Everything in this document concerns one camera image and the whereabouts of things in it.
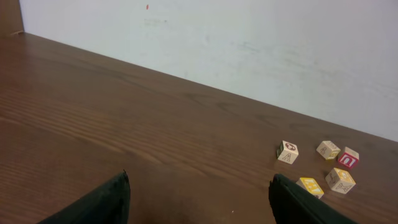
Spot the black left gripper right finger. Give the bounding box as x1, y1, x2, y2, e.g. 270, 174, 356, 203
269, 174, 356, 224

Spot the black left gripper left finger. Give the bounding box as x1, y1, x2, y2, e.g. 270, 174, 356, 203
40, 171, 131, 224

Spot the yellow block left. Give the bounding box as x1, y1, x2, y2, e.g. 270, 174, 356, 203
296, 177, 324, 199

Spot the white block with dark circle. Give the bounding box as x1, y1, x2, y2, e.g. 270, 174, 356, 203
277, 141, 299, 164

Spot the yellow block centre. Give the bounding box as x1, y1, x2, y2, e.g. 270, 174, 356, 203
325, 168, 356, 194

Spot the yellow edged block far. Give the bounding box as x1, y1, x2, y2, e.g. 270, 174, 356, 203
316, 141, 341, 160

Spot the red edged letter block far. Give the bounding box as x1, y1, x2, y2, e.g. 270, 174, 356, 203
338, 146, 359, 169

